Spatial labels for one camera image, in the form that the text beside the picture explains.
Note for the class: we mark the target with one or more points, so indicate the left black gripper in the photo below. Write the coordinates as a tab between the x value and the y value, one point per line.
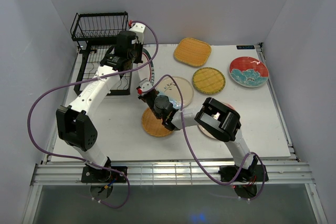
140	46

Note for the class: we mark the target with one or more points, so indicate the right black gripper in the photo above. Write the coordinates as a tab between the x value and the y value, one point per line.
144	96

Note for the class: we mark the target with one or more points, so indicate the round orange woven plate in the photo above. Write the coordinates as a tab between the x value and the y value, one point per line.
152	125

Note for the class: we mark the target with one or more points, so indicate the white plate green maroon rim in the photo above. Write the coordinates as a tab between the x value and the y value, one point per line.
148	70

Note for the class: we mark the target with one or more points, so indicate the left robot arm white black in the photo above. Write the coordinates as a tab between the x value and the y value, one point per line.
74	123

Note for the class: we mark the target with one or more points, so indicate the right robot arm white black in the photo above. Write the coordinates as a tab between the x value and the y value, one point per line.
219	120

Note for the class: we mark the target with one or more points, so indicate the cream blue plate with sprig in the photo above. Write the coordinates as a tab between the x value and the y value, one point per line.
168	88

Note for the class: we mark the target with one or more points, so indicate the cream pink plate with sprig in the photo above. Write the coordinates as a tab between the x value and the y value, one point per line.
207	132

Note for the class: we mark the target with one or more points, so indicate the round yellow green woven plate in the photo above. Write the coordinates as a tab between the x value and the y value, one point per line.
208	80

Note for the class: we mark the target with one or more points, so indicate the square orange woven plate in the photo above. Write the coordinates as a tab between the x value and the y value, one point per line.
192	52

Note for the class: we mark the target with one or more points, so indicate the red plate blue flower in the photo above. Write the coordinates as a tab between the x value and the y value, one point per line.
248	72

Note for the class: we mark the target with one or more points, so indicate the blue label sticker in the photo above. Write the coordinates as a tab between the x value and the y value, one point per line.
245	47

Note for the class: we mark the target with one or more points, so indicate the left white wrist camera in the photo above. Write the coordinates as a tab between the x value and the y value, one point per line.
139	29

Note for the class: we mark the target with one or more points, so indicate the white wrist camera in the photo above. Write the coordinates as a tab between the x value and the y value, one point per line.
144	87
139	29

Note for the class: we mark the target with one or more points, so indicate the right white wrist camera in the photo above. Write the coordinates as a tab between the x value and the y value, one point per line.
144	87

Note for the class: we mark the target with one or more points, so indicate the black wire dish rack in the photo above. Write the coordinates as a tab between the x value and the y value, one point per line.
95	34

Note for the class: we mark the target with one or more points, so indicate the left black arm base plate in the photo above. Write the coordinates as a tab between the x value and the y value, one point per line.
92	175

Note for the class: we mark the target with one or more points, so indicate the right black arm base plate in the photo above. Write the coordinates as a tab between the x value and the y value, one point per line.
227	173

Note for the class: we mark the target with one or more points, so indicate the aluminium front rail frame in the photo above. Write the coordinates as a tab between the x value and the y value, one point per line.
163	173

